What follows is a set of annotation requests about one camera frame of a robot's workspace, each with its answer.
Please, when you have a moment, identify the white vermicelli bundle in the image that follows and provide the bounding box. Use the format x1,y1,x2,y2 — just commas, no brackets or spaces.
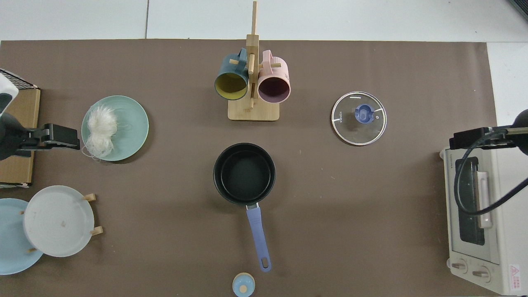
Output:
81,105,120,163

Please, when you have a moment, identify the glass lid blue knob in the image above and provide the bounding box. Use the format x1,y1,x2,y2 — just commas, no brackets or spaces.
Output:
331,91,387,146

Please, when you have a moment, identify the wooden plate rack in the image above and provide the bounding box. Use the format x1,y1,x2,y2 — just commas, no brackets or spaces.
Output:
20,193,104,254

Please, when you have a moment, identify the green round plate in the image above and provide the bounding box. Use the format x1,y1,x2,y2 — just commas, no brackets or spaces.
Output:
81,95,149,162

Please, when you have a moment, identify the grey round plate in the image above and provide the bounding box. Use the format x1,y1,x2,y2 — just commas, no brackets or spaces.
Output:
23,185,95,258

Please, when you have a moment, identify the light blue round plate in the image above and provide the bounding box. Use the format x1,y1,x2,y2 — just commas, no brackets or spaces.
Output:
0,198,44,276

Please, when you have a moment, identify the pale toaster oven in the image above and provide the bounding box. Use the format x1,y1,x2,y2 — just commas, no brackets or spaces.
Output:
439,139,528,296

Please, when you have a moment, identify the dark grey panel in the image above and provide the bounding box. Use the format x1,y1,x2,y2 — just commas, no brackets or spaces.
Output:
508,0,528,21

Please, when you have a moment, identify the brown table cloth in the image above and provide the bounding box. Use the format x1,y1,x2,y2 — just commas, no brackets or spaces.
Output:
0,39,498,297

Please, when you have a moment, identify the dark teal cup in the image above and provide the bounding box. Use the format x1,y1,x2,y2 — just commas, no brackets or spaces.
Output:
214,48,250,101

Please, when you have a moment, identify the wooden cup stand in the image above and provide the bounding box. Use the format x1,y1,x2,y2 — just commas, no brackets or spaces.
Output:
227,1,281,122

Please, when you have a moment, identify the pink cup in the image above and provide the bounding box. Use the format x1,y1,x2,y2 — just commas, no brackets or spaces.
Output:
257,50,291,104

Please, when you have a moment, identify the small blue round thing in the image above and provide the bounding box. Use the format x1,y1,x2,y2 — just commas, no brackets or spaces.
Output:
232,273,256,297

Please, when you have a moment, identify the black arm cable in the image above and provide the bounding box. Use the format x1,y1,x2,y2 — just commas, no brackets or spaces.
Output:
453,129,528,216

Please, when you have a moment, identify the black pot purple handle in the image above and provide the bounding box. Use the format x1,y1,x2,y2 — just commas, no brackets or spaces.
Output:
213,143,276,273

